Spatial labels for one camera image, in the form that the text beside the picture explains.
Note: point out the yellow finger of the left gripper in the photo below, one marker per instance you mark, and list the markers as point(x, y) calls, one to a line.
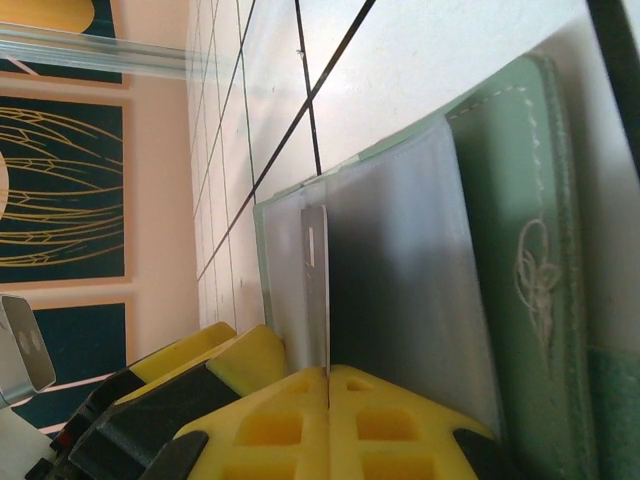
point(190, 345)
point(250, 360)

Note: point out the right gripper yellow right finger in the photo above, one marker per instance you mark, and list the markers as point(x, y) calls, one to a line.
point(390, 425)

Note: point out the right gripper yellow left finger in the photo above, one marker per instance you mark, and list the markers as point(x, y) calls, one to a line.
point(280, 425)

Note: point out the green card holder wallet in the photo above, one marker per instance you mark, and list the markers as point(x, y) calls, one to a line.
point(500, 250)

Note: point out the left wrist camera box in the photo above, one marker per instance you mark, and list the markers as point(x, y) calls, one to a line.
point(25, 345)

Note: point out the aluminium corner post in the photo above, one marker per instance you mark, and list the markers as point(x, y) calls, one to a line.
point(100, 52)

